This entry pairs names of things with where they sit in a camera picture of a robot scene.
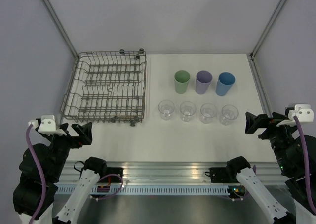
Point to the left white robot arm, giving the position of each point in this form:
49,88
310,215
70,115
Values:
43,162

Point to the green plastic cup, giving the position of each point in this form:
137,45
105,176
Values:
181,79

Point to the grey wire dish rack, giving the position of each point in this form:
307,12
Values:
107,87

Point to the white slotted cable duct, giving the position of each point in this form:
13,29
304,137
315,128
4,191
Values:
216,190

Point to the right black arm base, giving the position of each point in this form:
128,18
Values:
220,175

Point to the clear glass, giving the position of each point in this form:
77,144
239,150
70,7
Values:
229,114
166,109
187,111
208,113

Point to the aluminium corner post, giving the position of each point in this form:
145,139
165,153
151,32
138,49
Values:
57,22
272,20

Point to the purple plastic cup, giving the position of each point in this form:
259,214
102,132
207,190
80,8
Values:
203,80

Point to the aluminium front rail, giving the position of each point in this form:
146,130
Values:
187,173

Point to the right aluminium corner post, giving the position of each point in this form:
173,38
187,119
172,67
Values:
272,20

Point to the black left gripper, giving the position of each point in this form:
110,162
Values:
85,134

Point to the blue plastic cup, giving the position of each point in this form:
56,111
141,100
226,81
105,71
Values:
224,83

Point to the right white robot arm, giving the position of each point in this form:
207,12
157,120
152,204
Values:
295,155

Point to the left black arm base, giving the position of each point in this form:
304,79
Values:
113,179

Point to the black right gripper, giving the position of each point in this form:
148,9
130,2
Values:
253,121

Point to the left aluminium corner post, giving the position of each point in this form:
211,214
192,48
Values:
57,22

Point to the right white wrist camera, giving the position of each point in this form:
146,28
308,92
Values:
303,112

